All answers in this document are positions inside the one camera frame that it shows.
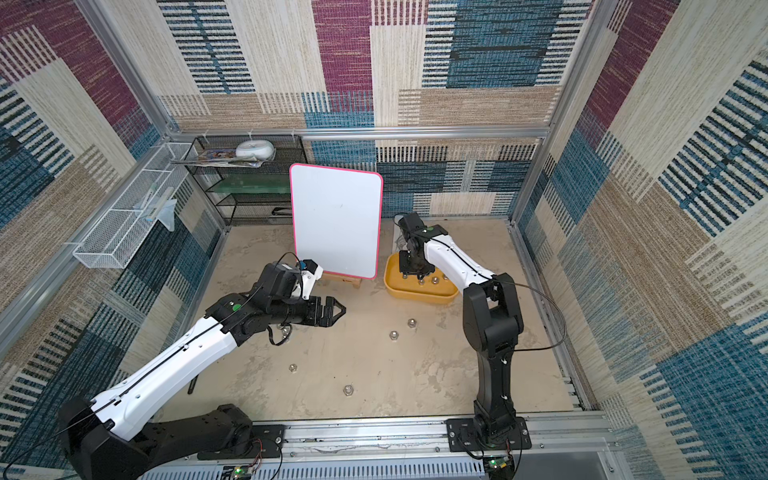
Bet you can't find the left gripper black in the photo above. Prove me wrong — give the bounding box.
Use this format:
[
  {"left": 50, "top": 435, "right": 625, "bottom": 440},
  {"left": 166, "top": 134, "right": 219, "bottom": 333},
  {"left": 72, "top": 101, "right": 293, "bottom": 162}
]
[{"left": 268, "top": 294, "right": 348, "bottom": 326}]

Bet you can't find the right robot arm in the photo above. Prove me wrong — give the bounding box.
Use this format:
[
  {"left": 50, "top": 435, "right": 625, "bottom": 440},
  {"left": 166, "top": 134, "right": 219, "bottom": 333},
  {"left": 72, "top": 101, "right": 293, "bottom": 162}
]
[{"left": 394, "top": 212, "right": 524, "bottom": 446}]

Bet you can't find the pink framed whiteboard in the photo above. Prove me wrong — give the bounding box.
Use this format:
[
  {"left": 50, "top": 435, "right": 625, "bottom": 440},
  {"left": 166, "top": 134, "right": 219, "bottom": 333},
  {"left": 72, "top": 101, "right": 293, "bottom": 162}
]
[{"left": 289, "top": 164, "right": 383, "bottom": 279}]

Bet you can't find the wooden whiteboard stand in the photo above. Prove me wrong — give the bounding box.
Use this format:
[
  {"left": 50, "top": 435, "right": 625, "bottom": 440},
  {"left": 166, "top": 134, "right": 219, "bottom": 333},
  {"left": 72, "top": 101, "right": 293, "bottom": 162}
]
[{"left": 337, "top": 275, "right": 362, "bottom": 289}]

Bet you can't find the yellow plastic storage box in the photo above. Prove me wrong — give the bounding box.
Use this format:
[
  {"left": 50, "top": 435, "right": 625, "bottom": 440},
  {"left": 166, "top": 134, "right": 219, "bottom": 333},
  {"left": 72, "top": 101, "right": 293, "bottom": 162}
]
[{"left": 384, "top": 253, "right": 459, "bottom": 305}]

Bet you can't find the white printed packet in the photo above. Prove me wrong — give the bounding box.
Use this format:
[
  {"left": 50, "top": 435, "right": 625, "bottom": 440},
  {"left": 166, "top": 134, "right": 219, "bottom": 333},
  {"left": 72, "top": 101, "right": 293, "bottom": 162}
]
[{"left": 392, "top": 212, "right": 413, "bottom": 253}]

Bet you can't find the white wire wall basket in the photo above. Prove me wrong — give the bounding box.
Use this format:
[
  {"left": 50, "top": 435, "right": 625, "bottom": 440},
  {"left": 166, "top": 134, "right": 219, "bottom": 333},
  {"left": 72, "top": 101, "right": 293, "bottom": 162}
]
[{"left": 73, "top": 142, "right": 190, "bottom": 269}]

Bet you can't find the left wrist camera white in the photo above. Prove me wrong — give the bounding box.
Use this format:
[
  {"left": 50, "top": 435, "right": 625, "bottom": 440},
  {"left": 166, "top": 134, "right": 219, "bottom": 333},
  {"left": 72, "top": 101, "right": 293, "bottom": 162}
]
[{"left": 293, "top": 259, "right": 324, "bottom": 300}]

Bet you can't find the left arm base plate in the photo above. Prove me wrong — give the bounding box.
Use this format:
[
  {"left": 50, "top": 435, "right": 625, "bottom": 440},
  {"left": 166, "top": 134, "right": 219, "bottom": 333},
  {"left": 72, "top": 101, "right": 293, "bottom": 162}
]
[{"left": 197, "top": 424, "right": 285, "bottom": 460}]

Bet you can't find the aluminium front rail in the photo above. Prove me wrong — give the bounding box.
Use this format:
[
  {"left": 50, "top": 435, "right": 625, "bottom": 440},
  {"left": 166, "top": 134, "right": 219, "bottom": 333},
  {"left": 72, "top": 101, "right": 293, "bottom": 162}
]
[{"left": 145, "top": 411, "right": 632, "bottom": 479}]

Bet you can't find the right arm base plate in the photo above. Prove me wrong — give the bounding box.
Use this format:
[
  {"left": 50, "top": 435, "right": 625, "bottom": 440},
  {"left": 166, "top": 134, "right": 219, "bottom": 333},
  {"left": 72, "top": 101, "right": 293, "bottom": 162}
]
[{"left": 444, "top": 417, "right": 532, "bottom": 453}]

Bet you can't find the white round device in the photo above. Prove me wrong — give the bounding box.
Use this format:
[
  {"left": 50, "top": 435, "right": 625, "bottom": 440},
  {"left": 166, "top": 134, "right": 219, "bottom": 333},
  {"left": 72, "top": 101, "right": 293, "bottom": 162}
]
[{"left": 235, "top": 140, "right": 276, "bottom": 161}]

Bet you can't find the magazine on shelf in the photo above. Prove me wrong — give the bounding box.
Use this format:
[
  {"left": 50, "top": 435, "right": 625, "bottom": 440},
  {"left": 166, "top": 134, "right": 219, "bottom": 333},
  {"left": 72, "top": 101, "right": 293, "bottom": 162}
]
[{"left": 171, "top": 149, "right": 276, "bottom": 168}]

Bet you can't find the black wire shelf rack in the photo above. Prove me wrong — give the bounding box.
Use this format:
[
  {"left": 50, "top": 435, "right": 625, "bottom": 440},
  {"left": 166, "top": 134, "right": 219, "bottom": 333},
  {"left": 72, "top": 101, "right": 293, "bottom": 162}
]
[{"left": 183, "top": 134, "right": 309, "bottom": 226}]

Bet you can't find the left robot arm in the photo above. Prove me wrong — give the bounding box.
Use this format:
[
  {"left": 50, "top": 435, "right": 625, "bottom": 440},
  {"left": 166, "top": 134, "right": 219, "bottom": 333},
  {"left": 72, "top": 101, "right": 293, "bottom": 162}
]
[{"left": 58, "top": 260, "right": 346, "bottom": 479}]

